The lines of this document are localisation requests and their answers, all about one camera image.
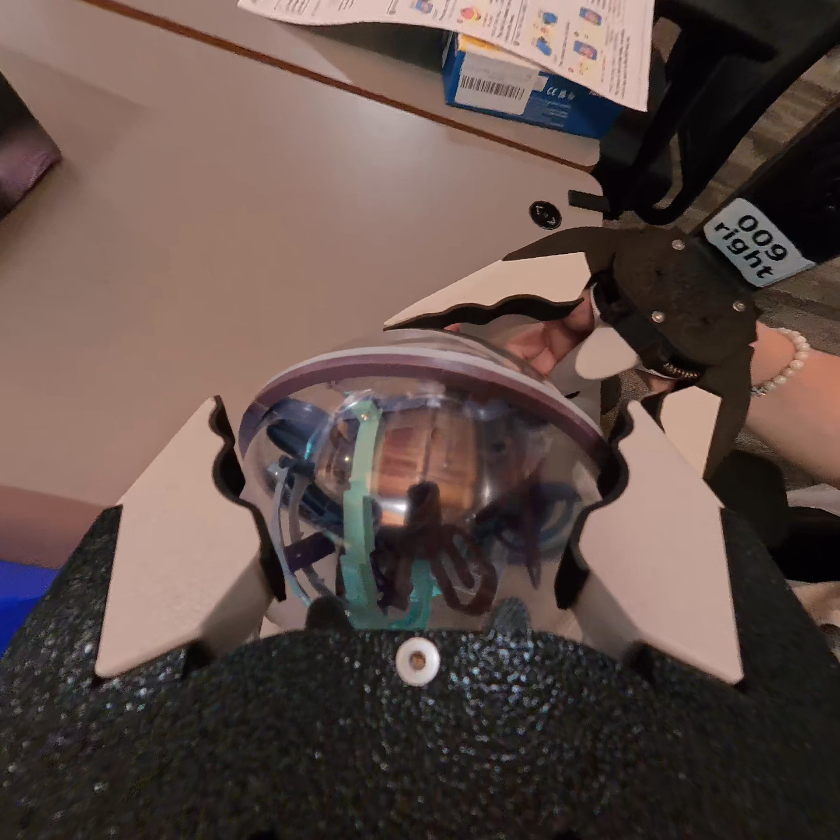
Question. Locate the blue plastic bin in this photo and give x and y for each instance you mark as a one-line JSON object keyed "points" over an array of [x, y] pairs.
{"points": [[26, 604]]}

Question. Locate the folded printed leaflet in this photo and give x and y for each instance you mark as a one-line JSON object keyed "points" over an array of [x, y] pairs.
{"points": [[492, 19]]}

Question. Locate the blue labelled cardboard box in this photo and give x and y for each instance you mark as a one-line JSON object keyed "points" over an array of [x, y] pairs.
{"points": [[525, 98]]}

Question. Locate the round desk grommet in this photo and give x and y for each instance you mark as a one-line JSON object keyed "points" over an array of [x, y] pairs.
{"points": [[543, 214]]}

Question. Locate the clear plastic maze ball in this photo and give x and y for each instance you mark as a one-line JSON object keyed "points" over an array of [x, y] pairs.
{"points": [[420, 472]]}

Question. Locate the person's right forearm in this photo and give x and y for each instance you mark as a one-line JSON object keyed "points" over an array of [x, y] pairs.
{"points": [[800, 426]]}

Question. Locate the grey desk with wood edge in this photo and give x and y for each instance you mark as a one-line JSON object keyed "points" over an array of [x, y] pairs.
{"points": [[197, 13]]}

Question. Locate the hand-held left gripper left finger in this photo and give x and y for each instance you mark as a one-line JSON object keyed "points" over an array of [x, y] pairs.
{"points": [[177, 564]]}

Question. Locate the person's right hand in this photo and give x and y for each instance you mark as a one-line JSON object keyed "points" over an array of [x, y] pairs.
{"points": [[551, 341]]}

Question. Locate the dark blue maze ball box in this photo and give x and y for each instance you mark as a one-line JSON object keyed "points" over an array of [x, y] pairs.
{"points": [[23, 164]]}

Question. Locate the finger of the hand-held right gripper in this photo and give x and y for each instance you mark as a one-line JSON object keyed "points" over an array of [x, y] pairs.
{"points": [[689, 420], [499, 282]]}

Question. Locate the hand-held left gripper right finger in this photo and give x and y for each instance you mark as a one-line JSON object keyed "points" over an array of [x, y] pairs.
{"points": [[663, 571]]}

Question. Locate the black office chair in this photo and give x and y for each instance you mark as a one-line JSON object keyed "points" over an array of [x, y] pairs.
{"points": [[709, 79]]}

